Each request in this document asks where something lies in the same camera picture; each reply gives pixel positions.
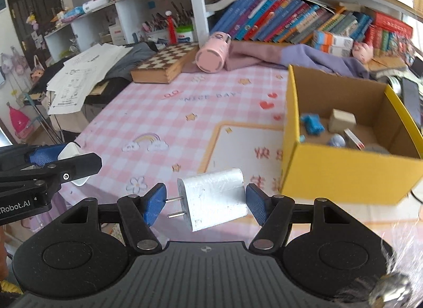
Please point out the white pen holder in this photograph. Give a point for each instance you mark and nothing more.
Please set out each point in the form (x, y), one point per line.
(155, 31)

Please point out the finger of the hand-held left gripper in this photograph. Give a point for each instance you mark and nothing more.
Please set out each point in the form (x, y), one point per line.
(43, 156)
(79, 165)

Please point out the blue item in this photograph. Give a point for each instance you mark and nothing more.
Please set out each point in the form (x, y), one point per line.
(312, 122)

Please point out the pink cloth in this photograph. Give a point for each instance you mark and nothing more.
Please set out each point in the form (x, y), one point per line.
(251, 55)

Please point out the orange white carton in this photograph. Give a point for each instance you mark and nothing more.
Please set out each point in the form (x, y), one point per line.
(332, 38)
(335, 51)

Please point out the white plastic object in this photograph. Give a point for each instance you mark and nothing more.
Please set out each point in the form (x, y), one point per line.
(69, 152)

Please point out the white red label box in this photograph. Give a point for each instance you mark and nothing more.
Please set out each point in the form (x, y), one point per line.
(117, 35)

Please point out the small red white box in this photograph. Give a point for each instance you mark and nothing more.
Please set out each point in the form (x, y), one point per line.
(353, 139)

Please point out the pink pig plush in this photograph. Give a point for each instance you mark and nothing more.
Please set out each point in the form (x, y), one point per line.
(362, 52)

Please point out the pink hanging bag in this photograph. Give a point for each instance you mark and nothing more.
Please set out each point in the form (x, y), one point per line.
(18, 121)

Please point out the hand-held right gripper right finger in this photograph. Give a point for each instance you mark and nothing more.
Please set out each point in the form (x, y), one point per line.
(256, 203)

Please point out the small beige box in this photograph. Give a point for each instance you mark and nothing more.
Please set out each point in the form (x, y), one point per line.
(342, 121)

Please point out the red boxed book set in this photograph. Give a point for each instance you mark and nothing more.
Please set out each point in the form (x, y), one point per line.
(390, 33)

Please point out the grey cloth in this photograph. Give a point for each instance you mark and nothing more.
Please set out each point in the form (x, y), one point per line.
(132, 60)

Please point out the stack of printed papers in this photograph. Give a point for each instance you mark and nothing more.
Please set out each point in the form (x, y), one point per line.
(79, 73)

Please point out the red glue bottle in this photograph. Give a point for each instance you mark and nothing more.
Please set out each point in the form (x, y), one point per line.
(171, 30)

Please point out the white spray bottle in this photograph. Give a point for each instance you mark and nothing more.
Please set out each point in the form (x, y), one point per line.
(337, 140)

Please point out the black tablet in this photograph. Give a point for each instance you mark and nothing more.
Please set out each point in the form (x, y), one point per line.
(411, 99)

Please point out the blue white tissue pack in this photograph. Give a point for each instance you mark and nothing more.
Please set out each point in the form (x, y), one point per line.
(72, 13)

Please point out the pink cup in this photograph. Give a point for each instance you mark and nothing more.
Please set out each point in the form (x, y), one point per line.
(211, 56)

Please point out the row of colourful books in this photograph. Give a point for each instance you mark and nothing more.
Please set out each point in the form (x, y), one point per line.
(281, 20)

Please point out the yellow cardboard box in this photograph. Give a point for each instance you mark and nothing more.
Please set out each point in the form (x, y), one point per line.
(330, 175)

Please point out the purple cloth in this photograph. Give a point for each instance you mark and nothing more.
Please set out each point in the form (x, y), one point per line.
(317, 56)

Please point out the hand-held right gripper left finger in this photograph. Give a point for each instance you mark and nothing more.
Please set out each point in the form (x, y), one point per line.
(155, 202)

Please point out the white charger plug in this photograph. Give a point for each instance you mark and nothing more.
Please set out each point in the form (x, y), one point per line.
(211, 199)

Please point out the white bookshelf unit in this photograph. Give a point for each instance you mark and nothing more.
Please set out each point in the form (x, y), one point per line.
(195, 7)

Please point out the small plush doll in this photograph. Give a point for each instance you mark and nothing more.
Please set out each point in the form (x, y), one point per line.
(31, 21)

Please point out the white green tub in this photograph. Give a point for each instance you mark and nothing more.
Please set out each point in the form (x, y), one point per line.
(184, 34)

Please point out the pink checkered desktop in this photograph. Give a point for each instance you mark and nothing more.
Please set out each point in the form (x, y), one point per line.
(132, 119)

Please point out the white long box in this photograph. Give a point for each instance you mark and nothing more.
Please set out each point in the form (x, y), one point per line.
(95, 4)

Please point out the wooden chess board box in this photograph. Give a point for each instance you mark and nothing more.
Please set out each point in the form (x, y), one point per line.
(162, 58)

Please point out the dark side table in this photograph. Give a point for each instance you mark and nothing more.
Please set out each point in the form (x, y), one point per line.
(109, 86)

